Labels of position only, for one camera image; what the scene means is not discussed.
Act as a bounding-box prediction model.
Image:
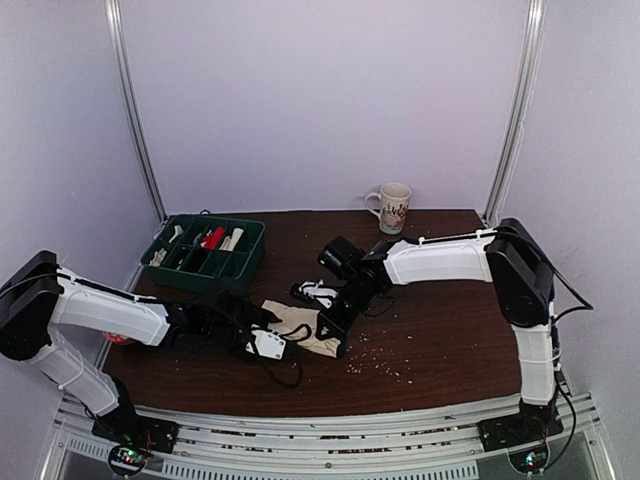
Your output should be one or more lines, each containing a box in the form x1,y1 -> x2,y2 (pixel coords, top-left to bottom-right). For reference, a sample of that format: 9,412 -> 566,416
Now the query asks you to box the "cream boxer underwear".
219,227 -> 245,252

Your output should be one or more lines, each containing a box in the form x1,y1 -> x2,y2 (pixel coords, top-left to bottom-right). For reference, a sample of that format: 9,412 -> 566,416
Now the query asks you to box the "cream underwear navy trim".
261,300 -> 341,358

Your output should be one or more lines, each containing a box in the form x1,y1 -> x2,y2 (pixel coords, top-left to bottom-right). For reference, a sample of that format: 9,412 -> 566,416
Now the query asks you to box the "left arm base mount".
91,417 -> 179,453

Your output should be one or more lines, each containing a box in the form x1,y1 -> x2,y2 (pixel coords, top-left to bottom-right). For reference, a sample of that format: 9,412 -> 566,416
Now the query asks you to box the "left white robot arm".
1,251 -> 284,444

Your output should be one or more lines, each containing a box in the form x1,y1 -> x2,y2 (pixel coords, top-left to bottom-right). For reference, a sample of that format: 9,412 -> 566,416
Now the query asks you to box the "right aluminium frame post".
482,0 -> 548,225

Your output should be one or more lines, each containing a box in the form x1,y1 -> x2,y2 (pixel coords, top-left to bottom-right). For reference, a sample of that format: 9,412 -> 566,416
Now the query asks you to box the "green compartment tray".
141,213 -> 266,293

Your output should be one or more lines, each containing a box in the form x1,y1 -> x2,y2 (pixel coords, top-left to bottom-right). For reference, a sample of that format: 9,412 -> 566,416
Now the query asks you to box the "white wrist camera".
290,280 -> 338,308
245,329 -> 295,361

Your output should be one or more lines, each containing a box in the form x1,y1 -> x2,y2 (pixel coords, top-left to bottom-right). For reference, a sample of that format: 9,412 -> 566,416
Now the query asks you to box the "left aluminium frame post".
105,0 -> 167,222

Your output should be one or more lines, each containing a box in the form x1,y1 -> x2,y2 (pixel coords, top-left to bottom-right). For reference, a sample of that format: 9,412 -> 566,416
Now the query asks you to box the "white patterned ceramic mug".
364,182 -> 412,235

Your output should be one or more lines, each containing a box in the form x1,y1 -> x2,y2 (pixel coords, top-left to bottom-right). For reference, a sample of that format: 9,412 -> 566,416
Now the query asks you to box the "red item in tray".
200,226 -> 225,250

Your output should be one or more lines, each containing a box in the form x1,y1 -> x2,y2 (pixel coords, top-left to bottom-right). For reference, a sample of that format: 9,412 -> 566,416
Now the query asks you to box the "aluminium frame post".
105,0 -> 167,222
482,0 -> 548,225

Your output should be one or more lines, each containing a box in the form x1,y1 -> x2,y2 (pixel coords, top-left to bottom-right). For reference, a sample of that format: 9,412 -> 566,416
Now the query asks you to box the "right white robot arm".
316,218 -> 565,442

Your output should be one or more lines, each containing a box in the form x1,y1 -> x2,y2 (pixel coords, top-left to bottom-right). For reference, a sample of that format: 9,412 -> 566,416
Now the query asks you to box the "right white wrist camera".
290,280 -> 338,308

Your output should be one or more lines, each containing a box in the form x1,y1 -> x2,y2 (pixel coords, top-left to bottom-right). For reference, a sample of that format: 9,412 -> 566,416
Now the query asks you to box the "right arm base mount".
477,414 -> 564,452

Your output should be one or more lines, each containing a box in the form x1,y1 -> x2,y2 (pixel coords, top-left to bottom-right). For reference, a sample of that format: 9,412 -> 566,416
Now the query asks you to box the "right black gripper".
317,280 -> 379,339

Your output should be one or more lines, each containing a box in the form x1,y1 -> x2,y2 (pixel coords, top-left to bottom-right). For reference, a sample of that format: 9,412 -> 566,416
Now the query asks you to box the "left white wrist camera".
245,329 -> 295,361

